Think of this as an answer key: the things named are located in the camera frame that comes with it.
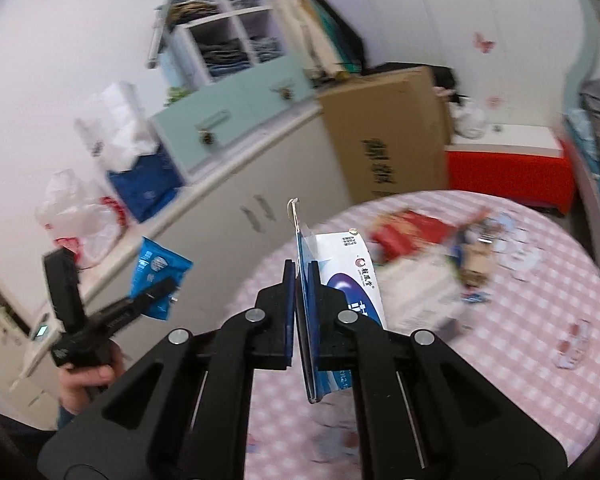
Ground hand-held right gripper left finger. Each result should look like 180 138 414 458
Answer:
37 259 297 480

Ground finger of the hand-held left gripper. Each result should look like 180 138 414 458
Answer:
111 277 178 332

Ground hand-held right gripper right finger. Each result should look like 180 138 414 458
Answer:
307 260 569 480

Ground blue snack packet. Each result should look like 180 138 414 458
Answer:
129 236 194 322

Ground white blue cardboard carton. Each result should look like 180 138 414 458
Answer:
286 198 388 404

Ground person's left hand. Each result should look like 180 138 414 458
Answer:
59 364 117 417

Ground white red plastic bag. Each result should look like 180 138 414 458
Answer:
34 169 129 267

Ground beige cabinet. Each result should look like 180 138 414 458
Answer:
0 102 363 411

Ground white crumpled paper bag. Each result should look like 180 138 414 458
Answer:
380 250 463 333

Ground blue shopping bag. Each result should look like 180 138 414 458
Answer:
107 152 182 224

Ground red paper bag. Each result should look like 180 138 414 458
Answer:
369 209 457 265

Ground pile of small wrappers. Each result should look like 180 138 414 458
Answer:
447 212 543 307

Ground large brown cardboard box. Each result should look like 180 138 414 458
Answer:
317 66 454 202

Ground white translucent plastic bag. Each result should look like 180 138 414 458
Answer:
74 81 160 172

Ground teal drawer unit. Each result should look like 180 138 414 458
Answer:
152 52 317 173

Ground red cabinet with white top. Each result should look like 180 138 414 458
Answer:
444 124 577 217

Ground small white plastic bag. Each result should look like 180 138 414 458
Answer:
452 99 489 140

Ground black item behind box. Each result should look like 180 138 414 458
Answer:
380 62 462 102

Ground leaning flat boards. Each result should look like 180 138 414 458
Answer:
271 0 367 80

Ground clear red small wrapper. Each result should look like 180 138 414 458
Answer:
554 319 592 370

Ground white open shelf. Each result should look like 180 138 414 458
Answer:
146 0 312 87

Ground teal bed frame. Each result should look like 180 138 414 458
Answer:
559 0 600 281

